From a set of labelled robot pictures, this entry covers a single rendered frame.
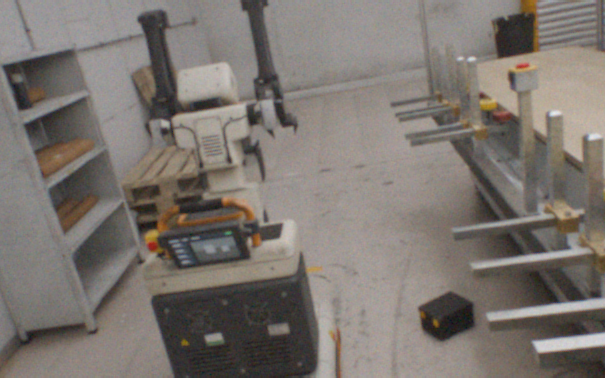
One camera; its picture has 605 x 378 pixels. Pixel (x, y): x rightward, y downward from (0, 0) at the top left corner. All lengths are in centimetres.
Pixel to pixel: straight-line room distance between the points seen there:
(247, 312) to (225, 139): 64
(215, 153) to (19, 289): 174
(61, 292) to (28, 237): 36
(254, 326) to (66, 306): 165
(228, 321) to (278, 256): 31
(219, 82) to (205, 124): 17
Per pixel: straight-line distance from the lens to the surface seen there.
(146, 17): 244
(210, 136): 215
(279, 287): 195
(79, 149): 370
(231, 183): 222
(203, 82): 219
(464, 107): 297
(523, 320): 131
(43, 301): 352
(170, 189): 455
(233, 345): 210
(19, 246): 341
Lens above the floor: 158
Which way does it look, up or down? 19 degrees down
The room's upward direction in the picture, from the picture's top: 12 degrees counter-clockwise
